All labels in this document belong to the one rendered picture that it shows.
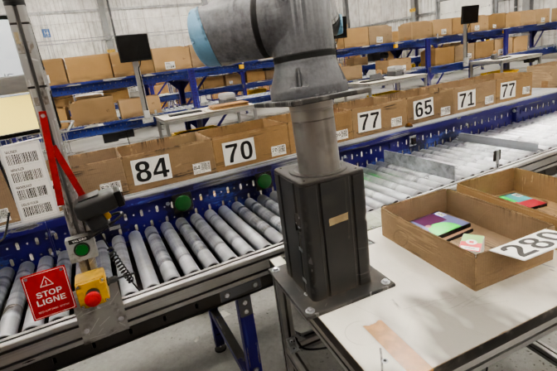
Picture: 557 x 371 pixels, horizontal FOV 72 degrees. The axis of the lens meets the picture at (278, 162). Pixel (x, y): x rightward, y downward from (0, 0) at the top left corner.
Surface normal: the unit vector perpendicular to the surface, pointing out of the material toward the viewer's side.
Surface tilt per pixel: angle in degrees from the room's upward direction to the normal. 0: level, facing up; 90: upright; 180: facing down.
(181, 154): 90
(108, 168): 90
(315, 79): 67
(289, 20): 87
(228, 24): 81
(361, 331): 0
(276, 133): 91
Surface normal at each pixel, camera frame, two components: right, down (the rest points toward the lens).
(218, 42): -0.18, 0.59
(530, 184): -0.93, 0.19
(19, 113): 0.71, 0.03
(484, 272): 0.36, 0.21
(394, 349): -0.12, -0.96
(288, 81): -0.58, -0.09
